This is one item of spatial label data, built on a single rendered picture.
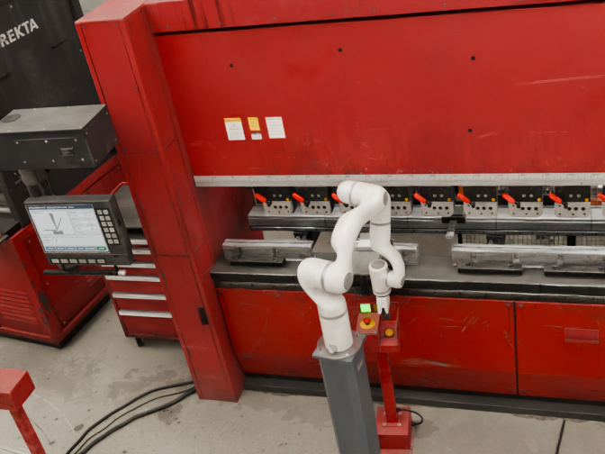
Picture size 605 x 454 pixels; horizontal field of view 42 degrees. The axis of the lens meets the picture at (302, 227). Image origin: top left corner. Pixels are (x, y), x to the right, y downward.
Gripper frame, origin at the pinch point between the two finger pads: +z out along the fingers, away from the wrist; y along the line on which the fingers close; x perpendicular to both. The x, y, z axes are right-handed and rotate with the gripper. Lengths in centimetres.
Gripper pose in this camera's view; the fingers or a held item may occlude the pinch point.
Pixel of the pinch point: (386, 315)
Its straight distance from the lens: 369.3
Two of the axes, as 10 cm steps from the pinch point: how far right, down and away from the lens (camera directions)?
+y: -1.6, 6.2, -7.7
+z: 1.8, 7.8, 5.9
